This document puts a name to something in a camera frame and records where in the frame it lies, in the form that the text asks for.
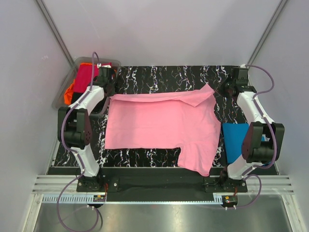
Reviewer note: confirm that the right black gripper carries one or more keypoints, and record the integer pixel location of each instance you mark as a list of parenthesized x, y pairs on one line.
[(228, 79)]

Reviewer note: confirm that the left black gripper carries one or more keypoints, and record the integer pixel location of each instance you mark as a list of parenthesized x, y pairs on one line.
[(112, 92)]

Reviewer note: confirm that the pink t shirt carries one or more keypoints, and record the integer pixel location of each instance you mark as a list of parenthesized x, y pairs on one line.
[(165, 121)]

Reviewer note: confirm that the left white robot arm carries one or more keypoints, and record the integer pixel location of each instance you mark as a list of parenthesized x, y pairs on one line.
[(74, 127)]

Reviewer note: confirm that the magenta folded t shirt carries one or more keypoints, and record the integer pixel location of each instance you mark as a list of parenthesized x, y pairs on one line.
[(83, 78)]

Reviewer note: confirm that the black marbled table mat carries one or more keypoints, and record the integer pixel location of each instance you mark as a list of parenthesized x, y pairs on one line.
[(158, 79)]

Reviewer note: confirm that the black t shirt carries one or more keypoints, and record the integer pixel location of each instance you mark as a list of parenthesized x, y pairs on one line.
[(96, 74)]

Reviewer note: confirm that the orange t shirt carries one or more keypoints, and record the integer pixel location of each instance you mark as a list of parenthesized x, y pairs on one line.
[(69, 96)]

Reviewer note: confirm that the blue folded t shirt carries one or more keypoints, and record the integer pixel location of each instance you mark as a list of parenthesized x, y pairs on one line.
[(233, 142)]

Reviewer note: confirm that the clear plastic bin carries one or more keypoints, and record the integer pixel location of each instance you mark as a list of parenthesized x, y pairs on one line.
[(59, 99)]

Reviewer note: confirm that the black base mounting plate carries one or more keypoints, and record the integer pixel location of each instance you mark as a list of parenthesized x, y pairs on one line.
[(166, 183)]

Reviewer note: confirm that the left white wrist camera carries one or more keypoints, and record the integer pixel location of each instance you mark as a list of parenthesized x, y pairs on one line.
[(100, 65)]

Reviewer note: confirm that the white slotted cable duct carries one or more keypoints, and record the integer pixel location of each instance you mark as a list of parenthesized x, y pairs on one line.
[(112, 199)]

